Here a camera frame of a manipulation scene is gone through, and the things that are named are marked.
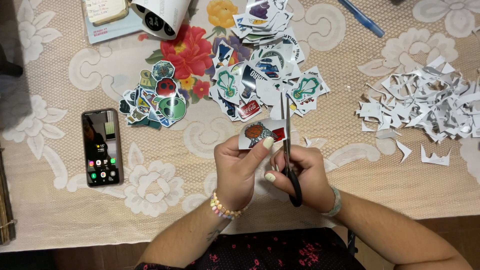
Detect person's left hand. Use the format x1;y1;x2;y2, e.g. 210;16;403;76
214;135;275;211

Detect person's right hand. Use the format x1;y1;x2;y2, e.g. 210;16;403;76
264;145;335;214

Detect black-handled scissors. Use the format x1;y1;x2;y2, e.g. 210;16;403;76
280;92;303;208

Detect sticker sheet piece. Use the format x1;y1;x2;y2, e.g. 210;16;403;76
238;118;289;150

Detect lace floral tablecloth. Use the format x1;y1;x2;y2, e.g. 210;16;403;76
0;0;480;253

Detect person's dark floral dress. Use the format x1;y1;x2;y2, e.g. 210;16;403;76
134;227;366;270

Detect curved white paper scrap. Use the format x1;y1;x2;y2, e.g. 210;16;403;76
395;139;413;164

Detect pile of trimmed stickers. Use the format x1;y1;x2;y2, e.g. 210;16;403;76
119;60;187;130

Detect pile of uncut stickers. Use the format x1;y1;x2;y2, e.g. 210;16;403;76
208;0;331;122

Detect jagged white paper scrap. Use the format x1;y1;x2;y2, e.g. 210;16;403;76
420;145;451;167

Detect black smartphone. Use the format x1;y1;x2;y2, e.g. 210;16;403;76
81;108;125;188

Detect pile of white paper scraps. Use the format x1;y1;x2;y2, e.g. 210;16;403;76
355;55;480;144

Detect blue pen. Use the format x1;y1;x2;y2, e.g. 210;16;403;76
337;0;385;38

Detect rolled sticker sheet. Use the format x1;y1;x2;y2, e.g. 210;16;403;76
130;0;193;41

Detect plastic sleeve with paper pack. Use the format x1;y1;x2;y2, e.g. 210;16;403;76
81;0;145;45

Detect woven wicker object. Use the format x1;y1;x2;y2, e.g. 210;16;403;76
0;148;17;246

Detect pale green beaded bracelet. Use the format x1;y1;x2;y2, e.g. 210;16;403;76
322;185;342;217

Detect colourful beaded bracelet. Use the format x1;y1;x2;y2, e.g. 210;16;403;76
210;190;249;220

